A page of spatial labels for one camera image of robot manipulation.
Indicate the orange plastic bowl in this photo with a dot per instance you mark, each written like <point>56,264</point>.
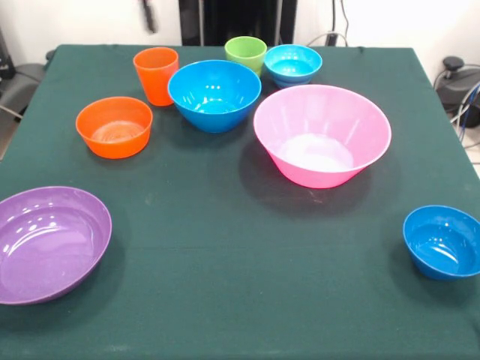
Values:
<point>112,144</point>

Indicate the orange plastic cup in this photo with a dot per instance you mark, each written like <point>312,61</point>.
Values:
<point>155,82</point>

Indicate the grey office chair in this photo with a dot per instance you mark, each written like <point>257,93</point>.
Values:
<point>22,82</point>

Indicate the green plastic cup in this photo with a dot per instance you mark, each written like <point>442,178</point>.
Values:
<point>243,56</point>

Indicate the large purple plastic bowl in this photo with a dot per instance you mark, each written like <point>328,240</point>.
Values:
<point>48,243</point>

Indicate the small cyan ribbed bowl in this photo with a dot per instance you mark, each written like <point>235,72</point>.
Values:
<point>292,63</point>

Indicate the large pink plastic bowl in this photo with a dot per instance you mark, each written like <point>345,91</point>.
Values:
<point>322,131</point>

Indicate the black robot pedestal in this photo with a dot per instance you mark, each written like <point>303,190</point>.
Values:
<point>232,18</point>

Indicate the large light blue bowl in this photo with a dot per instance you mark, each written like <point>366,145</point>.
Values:
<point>213,93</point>

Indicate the dark green tablecloth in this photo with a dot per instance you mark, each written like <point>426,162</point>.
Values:
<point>240,243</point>

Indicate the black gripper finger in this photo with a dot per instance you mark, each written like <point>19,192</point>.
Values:
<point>149,17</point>

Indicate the small dark blue bowl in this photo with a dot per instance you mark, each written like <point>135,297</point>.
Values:
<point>442,243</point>

